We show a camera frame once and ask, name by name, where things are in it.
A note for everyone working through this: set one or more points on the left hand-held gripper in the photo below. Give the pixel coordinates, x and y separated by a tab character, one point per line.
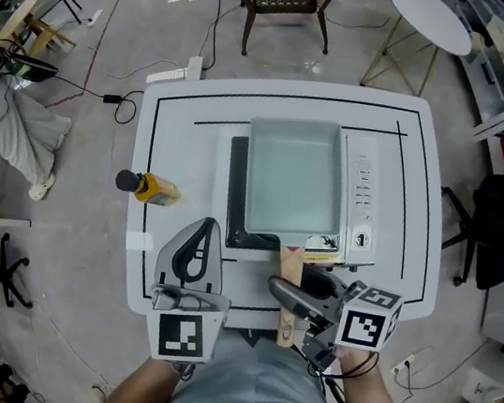
180	336

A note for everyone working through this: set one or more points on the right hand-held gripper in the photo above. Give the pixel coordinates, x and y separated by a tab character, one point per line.
367	325

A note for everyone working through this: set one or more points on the grey rectangular frying pan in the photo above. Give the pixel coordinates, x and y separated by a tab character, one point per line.
293	178

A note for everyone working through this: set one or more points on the white portable stove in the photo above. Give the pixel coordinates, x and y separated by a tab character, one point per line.
362	185

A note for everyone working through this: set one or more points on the person's left forearm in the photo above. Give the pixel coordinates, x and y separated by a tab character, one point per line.
141	392

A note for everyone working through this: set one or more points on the person's right forearm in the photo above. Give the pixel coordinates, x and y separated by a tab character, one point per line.
365	384

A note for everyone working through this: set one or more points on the yellow bottle black cap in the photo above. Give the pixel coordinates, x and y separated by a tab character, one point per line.
156	190

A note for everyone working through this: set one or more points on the person's grey-blue clothing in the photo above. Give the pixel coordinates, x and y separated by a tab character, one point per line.
250	395

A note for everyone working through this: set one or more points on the white floor socket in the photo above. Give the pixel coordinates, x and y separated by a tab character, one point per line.
404	364

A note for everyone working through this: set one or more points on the white power strip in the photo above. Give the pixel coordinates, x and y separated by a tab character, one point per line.
177	74

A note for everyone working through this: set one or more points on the round wooden stool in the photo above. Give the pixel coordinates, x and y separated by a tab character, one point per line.
18	16

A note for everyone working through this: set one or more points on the round white side table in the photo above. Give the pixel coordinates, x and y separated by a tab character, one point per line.
433	16

